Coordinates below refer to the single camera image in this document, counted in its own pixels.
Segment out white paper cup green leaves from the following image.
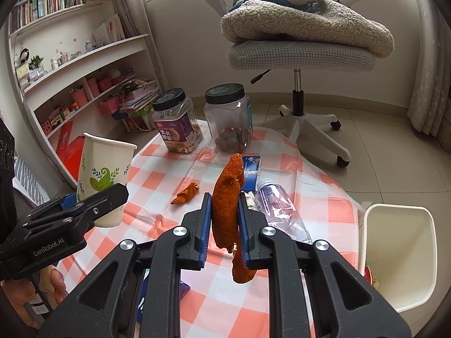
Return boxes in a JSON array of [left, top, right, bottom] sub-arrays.
[[76, 132, 138, 228]]

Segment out clear plastic water bottle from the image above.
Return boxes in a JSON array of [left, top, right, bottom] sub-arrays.
[[256, 179, 313, 244]]

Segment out white tissue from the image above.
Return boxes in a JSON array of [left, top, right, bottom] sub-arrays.
[[244, 192, 260, 211]]

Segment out small blue snack box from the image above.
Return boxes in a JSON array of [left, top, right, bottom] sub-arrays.
[[242, 156, 261, 192]]

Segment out dark blue carton box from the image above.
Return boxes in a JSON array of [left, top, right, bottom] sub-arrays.
[[137, 266, 190, 333]]

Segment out white trash bin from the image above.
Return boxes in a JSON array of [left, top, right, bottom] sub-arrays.
[[358, 204, 437, 313]]

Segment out left hand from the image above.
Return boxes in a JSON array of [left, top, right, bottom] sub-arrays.
[[1, 266, 68, 330]]

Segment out red gift bag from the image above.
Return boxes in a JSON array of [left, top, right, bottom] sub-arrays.
[[56, 121, 85, 181]]

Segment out orange peel small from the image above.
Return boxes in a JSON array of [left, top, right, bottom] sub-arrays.
[[171, 182, 200, 205]]

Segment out checkered orange white tablecloth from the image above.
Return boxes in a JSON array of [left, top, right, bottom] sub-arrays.
[[56, 119, 364, 338]]

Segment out nut jar purple label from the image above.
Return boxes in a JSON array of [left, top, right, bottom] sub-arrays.
[[151, 88, 203, 154]]

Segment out clear jar with chestnuts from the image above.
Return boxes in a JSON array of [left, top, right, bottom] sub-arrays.
[[203, 83, 253, 154]]

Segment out left beige curtain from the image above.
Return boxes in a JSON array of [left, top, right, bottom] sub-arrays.
[[112, 0, 170, 89]]

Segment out beige curtain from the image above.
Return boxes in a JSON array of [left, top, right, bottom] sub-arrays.
[[407, 0, 450, 137], [112, 0, 170, 89]]

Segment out right beige curtain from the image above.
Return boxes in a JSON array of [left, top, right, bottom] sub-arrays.
[[407, 0, 450, 137]]

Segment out beige fleece blanket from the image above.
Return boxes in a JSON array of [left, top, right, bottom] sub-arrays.
[[221, 0, 394, 59]]

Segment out white wall bookshelf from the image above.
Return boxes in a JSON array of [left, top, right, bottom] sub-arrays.
[[1, 0, 161, 187]]

